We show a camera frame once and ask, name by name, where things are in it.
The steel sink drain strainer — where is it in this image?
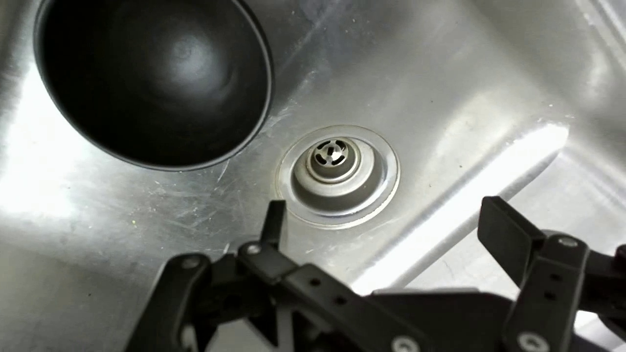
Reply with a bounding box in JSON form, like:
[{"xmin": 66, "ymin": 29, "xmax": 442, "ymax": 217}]
[{"xmin": 277, "ymin": 123, "xmax": 403, "ymax": 231}]

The black bowl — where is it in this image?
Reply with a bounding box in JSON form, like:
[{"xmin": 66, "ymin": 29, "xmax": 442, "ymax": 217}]
[{"xmin": 31, "ymin": 0, "xmax": 275, "ymax": 174}]

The double basin steel sink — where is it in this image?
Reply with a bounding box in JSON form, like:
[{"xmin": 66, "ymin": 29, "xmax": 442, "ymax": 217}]
[{"xmin": 0, "ymin": 0, "xmax": 626, "ymax": 352}]

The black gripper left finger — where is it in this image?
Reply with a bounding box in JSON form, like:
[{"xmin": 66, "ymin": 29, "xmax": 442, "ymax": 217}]
[{"xmin": 121, "ymin": 198, "xmax": 426, "ymax": 352}]

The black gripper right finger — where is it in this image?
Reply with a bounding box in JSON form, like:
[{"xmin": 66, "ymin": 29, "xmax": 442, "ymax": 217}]
[{"xmin": 475, "ymin": 194, "xmax": 626, "ymax": 352}]

